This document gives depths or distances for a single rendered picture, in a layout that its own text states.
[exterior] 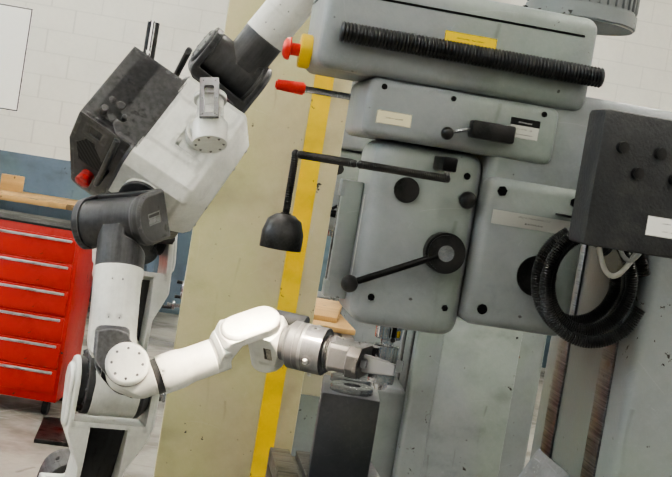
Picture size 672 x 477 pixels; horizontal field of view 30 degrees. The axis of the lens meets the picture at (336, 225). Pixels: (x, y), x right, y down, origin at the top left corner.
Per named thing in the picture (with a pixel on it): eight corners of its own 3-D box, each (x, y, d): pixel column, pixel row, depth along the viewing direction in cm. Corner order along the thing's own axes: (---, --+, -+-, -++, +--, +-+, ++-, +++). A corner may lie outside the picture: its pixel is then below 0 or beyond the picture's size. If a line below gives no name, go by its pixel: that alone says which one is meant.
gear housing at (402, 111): (361, 134, 210) (371, 75, 209) (342, 134, 234) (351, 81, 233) (552, 166, 214) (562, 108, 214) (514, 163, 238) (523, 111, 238)
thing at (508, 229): (462, 323, 214) (488, 173, 213) (433, 304, 238) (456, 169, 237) (568, 339, 217) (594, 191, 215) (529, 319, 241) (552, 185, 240)
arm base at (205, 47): (171, 79, 260) (185, 71, 250) (205, 31, 263) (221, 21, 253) (227, 123, 265) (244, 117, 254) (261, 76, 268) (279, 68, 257)
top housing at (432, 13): (315, 64, 207) (331, -34, 206) (299, 72, 233) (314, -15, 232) (587, 112, 214) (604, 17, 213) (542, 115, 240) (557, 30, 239)
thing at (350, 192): (323, 296, 221) (342, 178, 220) (320, 293, 225) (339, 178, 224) (345, 299, 222) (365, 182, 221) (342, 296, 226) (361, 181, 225)
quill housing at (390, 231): (348, 323, 214) (379, 137, 212) (333, 306, 234) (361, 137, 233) (456, 339, 216) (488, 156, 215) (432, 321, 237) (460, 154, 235)
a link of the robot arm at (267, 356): (294, 347, 224) (236, 334, 227) (300, 387, 231) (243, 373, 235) (317, 304, 232) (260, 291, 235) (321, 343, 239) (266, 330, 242)
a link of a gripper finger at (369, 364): (394, 379, 223) (361, 371, 224) (397, 361, 222) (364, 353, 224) (391, 380, 221) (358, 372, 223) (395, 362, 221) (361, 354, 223)
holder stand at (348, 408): (306, 481, 255) (322, 385, 254) (309, 456, 277) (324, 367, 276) (365, 491, 255) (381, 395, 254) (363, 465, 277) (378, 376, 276)
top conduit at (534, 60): (340, 41, 204) (344, 19, 204) (337, 42, 208) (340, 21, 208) (603, 88, 210) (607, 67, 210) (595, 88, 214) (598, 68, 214)
